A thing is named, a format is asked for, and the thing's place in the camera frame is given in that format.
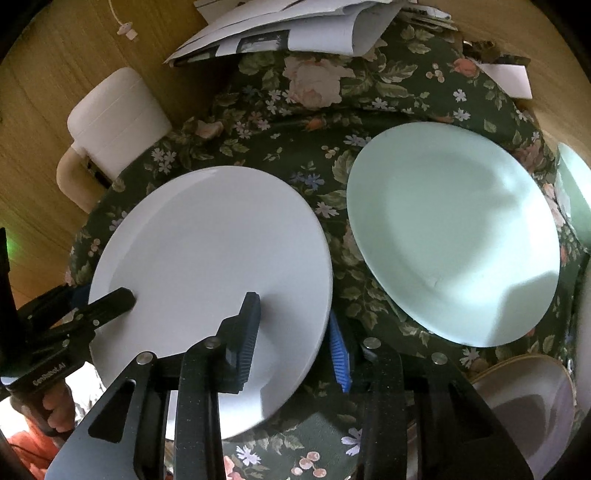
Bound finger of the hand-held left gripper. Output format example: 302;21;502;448
18;282;90;324
69;287;137;340

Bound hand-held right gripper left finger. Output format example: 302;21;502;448
45;292;262;480

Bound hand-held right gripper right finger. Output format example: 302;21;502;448
329;308;536;480

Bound person's left hand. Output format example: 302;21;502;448
13;382;77;437

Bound orange clothing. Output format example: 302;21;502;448
0;427;65;468

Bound beige cylindrical object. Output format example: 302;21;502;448
56;148;101;214

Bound light green plate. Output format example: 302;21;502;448
554;142;591;252
346;121;561;347

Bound white plastic container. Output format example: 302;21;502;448
67;67;172;178

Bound dark floral tablecloth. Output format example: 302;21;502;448
65;18;591;480

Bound gold rimmed white plate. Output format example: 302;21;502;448
468;354;578;480

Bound white paper sheets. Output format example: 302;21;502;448
166;0;407;69

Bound white cardboard box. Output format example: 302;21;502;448
462;41;533;100

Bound white cable with plug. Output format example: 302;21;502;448
108;0;140;43

